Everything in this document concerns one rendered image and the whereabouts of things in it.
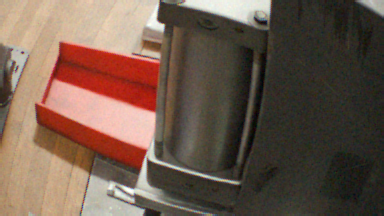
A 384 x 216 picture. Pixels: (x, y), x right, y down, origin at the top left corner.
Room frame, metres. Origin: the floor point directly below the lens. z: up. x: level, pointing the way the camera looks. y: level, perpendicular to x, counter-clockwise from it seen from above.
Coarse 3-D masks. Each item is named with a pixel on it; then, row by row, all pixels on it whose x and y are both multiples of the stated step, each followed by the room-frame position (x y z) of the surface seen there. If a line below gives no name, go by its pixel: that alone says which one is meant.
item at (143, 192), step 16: (144, 160) 0.58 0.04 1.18; (144, 176) 0.56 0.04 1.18; (144, 192) 0.53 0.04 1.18; (160, 192) 0.54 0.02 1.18; (144, 208) 0.53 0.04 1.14; (160, 208) 0.53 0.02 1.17; (176, 208) 0.52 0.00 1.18; (192, 208) 0.52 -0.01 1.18; (208, 208) 0.52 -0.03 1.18; (224, 208) 0.53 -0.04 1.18
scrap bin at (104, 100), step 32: (64, 64) 0.86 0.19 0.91; (96, 64) 0.85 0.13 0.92; (128, 64) 0.84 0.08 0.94; (64, 96) 0.81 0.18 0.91; (96, 96) 0.81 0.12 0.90; (128, 96) 0.82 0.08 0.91; (64, 128) 0.74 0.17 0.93; (96, 128) 0.73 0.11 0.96; (128, 128) 0.77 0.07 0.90; (128, 160) 0.72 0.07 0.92
